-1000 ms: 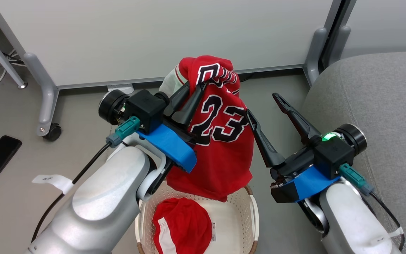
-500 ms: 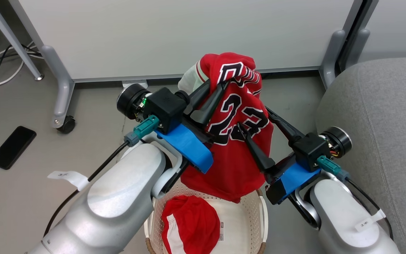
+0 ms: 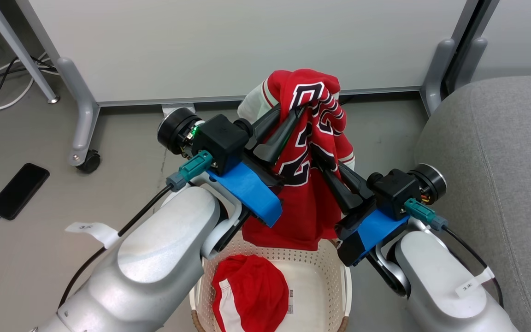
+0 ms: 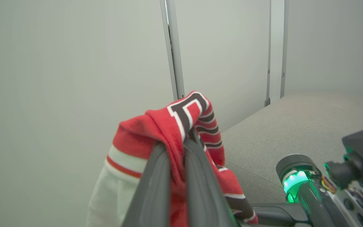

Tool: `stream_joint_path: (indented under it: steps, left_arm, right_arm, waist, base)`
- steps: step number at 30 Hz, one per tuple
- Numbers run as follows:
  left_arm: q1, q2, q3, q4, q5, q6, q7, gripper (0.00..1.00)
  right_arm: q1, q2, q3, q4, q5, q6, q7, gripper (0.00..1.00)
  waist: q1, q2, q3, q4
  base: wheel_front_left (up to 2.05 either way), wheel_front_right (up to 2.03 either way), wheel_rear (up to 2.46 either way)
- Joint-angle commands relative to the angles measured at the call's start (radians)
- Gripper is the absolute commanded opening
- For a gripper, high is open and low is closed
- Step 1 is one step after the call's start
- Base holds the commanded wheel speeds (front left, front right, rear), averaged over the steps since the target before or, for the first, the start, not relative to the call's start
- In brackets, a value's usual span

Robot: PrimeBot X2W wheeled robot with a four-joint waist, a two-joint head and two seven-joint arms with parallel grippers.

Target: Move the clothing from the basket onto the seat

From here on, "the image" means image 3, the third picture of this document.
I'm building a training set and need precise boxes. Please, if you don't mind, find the grey slanted table leg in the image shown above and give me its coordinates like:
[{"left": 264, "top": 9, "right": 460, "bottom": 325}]
[{"left": 0, "top": 0, "right": 61, "bottom": 104}]

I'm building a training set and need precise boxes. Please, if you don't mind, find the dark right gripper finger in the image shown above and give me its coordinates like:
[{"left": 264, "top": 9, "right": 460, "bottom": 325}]
[
  {"left": 311, "top": 145, "right": 364, "bottom": 214},
  {"left": 337, "top": 163, "right": 375, "bottom": 200}
]

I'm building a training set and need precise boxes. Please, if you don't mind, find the narrow white partition panel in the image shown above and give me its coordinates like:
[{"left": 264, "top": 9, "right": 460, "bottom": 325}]
[{"left": 471, "top": 0, "right": 531, "bottom": 83}]

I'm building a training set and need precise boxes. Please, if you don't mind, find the grey fabric sofa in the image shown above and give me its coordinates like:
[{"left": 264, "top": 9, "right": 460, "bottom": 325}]
[{"left": 413, "top": 75, "right": 531, "bottom": 332}]

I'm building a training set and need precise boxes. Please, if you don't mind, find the white power adapter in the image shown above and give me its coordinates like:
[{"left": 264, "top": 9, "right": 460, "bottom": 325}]
[{"left": 162, "top": 104, "right": 197, "bottom": 119}]

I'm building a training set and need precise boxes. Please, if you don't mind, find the cream perforated laundry basket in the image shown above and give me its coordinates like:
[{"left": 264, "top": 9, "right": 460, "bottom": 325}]
[{"left": 189, "top": 237, "right": 353, "bottom": 332}]

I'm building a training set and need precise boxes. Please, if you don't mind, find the right arm cable, teal connector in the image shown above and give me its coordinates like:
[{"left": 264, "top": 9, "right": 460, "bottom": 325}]
[{"left": 404, "top": 198, "right": 505, "bottom": 309}]

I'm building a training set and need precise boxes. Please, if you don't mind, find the left arm cable, teal connector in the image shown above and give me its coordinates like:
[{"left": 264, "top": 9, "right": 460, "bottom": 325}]
[{"left": 58, "top": 150, "right": 214, "bottom": 309}]

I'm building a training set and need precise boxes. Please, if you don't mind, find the large white partition panel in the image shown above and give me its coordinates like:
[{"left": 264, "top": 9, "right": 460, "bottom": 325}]
[{"left": 14, "top": 0, "right": 478, "bottom": 107}]

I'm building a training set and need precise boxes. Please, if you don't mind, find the white floor cable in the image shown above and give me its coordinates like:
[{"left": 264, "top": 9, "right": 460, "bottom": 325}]
[{"left": 0, "top": 52, "right": 59, "bottom": 112}]

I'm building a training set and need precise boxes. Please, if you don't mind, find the arm cable, teal connector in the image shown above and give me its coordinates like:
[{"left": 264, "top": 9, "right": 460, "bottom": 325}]
[
  {"left": 404, "top": 198, "right": 505, "bottom": 309},
  {"left": 58, "top": 150, "right": 214, "bottom": 309}
]

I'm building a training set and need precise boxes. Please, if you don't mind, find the grey partition leg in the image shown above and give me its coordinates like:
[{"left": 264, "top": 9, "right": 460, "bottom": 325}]
[
  {"left": 420, "top": 38, "right": 456, "bottom": 116},
  {"left": 56, "top": 57, "right": 101, "bottom": 166},
  {"left": 454, "top": 37, "right": 488, "bottom": 90}
]

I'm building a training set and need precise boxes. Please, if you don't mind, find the black right gripper body, blue tape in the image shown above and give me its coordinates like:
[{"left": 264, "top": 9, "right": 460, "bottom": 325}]
[{"left": 336, "top": 164, "right": 447, "bottom": 267}]

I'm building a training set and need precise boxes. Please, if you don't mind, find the red garment with white lining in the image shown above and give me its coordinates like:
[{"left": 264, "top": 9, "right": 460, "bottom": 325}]
[{"left": 211, "top": 255, "right": 290, "bottom": 332}]

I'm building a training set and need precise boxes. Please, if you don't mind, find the black left gripper body, blue tape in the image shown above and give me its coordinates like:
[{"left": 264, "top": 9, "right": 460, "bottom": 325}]
[{"left": 157, "top": 107, "right": 288, "bottom": 227}]

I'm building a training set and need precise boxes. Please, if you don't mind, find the red basketball jersey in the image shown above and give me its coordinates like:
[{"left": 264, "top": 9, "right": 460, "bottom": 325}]
[{"left": 238, "top": 68, "right": 356, "bottom": 252}]

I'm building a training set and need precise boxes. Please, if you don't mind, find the black smartphone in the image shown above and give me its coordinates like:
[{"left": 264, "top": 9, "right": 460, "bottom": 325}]
[{"left": 0, "top": 163, "right": 50, "bottom": 221}]

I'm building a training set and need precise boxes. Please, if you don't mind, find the white paper cable tag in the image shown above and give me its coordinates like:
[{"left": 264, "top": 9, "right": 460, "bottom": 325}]
[
  {"left": 65, "top": 222, "right": 119, "bottom": 249},
  {"left": 455, "top": 267, "right": 496, "bottom": 298}
]

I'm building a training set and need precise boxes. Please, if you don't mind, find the black caster wheel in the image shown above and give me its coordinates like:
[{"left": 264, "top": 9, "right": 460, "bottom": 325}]
[{"left": 76, "top": 150, "right": 101, "bottom": 174}]

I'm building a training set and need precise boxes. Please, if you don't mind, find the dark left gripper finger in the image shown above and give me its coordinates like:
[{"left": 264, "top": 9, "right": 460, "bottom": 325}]
[
  {"left": 246, "top": 104, "right": 283, "bottom": 149},
  {"left": 253, "top": 108, "right": 304, "bottom": 166}
]

